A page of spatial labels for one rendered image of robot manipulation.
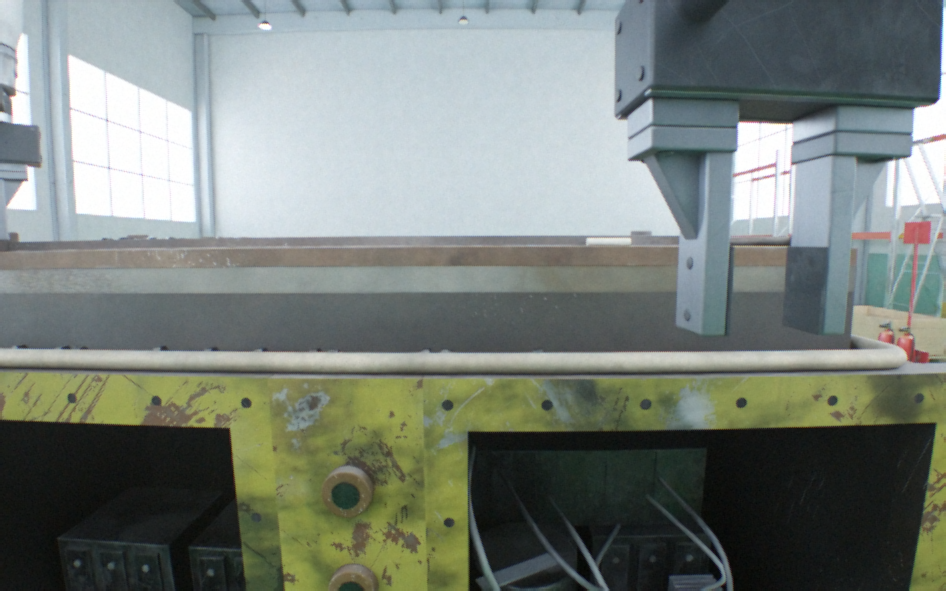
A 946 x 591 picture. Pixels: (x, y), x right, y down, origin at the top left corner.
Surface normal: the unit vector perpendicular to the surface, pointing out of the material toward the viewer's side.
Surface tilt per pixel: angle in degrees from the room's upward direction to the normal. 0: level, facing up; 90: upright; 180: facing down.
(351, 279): 90
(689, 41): 90
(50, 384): 90
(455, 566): 90
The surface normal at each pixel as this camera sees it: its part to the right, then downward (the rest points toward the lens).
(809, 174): -1.00, 0.00
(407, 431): -0.02, 0.11
